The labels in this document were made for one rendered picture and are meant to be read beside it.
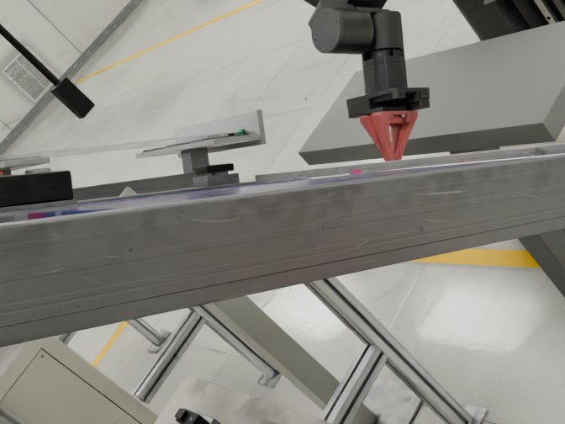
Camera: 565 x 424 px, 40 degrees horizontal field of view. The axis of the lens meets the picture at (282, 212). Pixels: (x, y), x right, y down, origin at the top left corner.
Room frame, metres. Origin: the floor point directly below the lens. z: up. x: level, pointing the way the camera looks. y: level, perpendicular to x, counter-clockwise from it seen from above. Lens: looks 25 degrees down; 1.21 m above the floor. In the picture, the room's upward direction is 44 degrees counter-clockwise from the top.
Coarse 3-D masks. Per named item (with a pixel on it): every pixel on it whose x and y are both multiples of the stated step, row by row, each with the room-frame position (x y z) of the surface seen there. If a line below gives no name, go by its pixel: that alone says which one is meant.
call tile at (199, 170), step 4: (220, 164) 1.19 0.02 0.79; (224, 164) 1.19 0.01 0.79; (228, 164) 1.20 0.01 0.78; (232, 164) 1.20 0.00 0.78; (196, 168) 1.22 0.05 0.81; (200, 168) 1.20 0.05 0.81; (204, 168) 1.19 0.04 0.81; (208, 168) 1.18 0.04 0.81; (212, 168) 1.19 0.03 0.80; (216, 168) 1.19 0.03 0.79; (220, 168) 1.19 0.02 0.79; (224, 168) 1.19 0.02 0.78; (228, 168) 1.19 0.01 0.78; (232, 168) 1.20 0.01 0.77; (196, 172) 1.22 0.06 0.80; (200, 172) 1.20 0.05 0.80; (204, 172) 1.19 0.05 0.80; (208, 172) 1.18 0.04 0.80
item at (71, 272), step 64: (256, 192) 0.46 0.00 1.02; (320, 192) 0.46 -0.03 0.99; (384, 192) 0.47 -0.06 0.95; (448, 192) 0.49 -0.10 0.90; (512, 192) 0.51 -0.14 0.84; (0, 256) 0.39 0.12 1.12; (64, 256) 0.40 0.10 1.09; (128, 256) 0.41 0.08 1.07; (192, 256) 0.42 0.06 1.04; (256, 256) 0.43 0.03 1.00; (320, 256) 0.45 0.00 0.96; (384, 256) 0.46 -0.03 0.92; (0, 320) 0.38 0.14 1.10; (64, 320) 0.39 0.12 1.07; (128, 320) 0.40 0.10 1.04
